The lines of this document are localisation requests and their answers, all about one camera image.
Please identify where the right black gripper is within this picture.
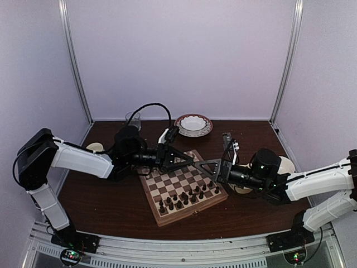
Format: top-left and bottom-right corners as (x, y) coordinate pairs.
(195, 159), (267, 192)

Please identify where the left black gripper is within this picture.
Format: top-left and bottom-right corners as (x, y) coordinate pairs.
(126, 143), (194, 173)

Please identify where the tall dark chess piece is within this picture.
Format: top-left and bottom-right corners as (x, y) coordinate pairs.
(184, 195), (189, 205)

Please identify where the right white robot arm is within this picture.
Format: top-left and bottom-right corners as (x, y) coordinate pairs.
(194, 149), (356, 247)

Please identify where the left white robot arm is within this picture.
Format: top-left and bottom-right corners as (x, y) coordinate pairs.
(13, 126), (194, 248)

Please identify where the wooden chess board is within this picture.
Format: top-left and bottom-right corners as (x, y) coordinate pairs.
(139, 166), (228, 227)

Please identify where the white scalloped bowl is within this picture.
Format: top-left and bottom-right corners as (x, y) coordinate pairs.
(180, 116), (206, 131)

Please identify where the patterned ceramic plate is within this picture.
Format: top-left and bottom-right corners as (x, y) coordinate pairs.
(175, 114), (213, 138)

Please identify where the cream cat-ear bowl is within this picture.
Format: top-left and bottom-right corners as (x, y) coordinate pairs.
(233, 186), (253, 194)

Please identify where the clear drinking glass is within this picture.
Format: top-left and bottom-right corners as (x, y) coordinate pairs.
(125, 112), (142, 131)

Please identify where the small white cup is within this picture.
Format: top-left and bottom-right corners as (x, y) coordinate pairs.
(278, 156), (295, 175)

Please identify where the cream ceramic mug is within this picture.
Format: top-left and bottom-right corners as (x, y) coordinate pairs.
(86, 142), (104, 152)

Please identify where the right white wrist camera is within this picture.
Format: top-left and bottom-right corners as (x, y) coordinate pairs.
(222, 132), (239, 165)

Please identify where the right black cable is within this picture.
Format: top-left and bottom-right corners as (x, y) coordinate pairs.
(221, 139), (240, 168)

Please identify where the black cable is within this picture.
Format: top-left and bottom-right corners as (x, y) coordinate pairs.
(221, 139), (240, 168)
(105, 102), (173, 154)

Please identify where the left black cable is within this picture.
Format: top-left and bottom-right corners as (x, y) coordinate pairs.
(105, 102), (173, 154)

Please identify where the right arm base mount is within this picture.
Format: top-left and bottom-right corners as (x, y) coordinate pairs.
(267, 213), (315, 252)

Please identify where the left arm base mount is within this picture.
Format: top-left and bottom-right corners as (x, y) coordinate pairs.
(51, 223), (100, 253)

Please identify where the right aluminium frame post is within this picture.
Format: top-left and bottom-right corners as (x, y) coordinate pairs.
(269, 0), (304, 126)

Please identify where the aluminium frame post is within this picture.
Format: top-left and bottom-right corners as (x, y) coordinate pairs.
(58, 0), (94, 125)
(269, 0), (304, 126)

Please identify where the left aluminium frame post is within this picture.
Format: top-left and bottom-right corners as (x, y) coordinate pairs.
(58, 0), (94, 125)

